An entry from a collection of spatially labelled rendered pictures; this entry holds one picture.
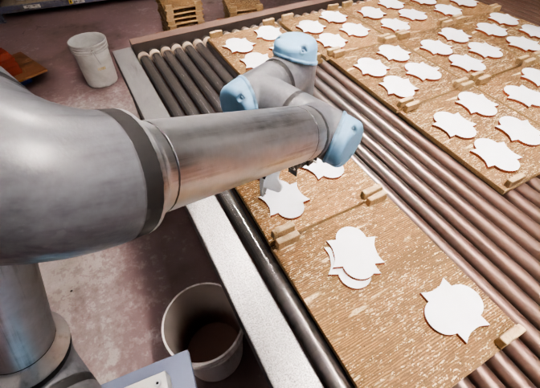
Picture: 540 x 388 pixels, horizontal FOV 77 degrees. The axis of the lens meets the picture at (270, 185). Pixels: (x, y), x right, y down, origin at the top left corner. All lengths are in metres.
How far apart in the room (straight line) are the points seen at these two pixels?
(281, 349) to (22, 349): 0.44
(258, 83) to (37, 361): 0.47
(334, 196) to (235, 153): 0.64
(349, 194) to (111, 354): 1.32
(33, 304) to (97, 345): 1.40
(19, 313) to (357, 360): 0.55
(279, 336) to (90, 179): 0.59
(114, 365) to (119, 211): 1.60
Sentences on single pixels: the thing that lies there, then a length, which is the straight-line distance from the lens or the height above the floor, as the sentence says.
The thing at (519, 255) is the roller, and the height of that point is 0.92.
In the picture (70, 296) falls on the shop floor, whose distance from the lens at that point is 2.04.
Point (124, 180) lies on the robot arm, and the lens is 0.22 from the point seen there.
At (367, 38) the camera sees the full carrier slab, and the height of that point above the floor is 0.94.
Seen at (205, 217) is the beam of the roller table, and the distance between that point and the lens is 0.90.
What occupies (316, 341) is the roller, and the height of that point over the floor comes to 0.92.
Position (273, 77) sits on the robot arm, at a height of 1.35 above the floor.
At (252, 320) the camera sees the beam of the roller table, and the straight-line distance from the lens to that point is 0.76.
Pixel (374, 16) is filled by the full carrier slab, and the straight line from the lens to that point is 1.92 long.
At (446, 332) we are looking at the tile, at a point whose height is 0.95.
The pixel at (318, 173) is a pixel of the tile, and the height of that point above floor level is 0.95.
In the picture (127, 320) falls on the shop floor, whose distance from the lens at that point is 1.86.
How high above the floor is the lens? 1.63
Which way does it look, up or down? 48 degrees down
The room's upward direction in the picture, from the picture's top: straight up
